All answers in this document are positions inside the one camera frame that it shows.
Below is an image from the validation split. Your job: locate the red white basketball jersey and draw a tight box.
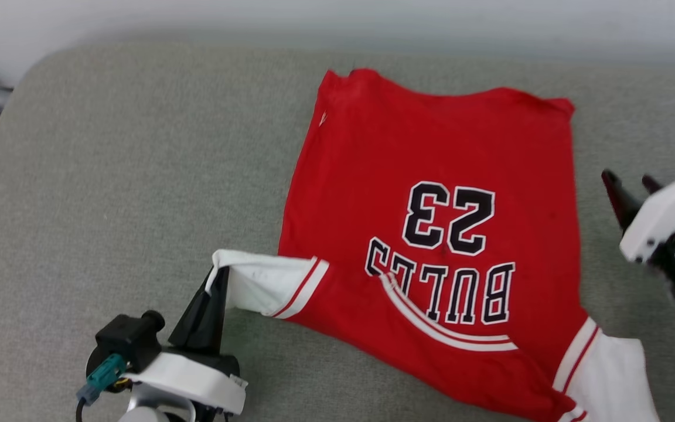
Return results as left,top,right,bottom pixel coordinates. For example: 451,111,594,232
212,67,663,422

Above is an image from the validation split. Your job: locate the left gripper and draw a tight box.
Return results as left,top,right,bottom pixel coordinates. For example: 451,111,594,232
161,267,241,377

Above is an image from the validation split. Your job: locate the teal left camera connector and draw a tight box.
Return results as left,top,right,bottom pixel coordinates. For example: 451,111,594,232
77,353,128,406

